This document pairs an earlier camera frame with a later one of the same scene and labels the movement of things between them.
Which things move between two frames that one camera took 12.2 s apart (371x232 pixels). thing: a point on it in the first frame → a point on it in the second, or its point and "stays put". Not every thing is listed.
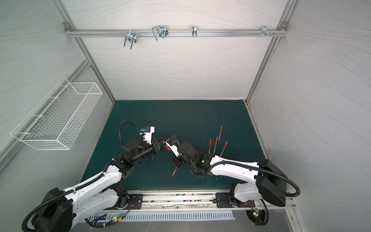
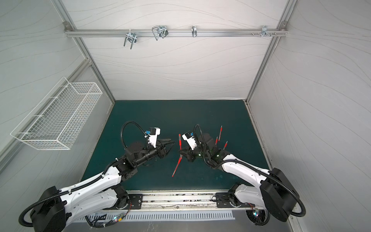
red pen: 225,146 stays put
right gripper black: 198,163 → 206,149
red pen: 221,130 stays put
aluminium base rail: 200,201 stays put
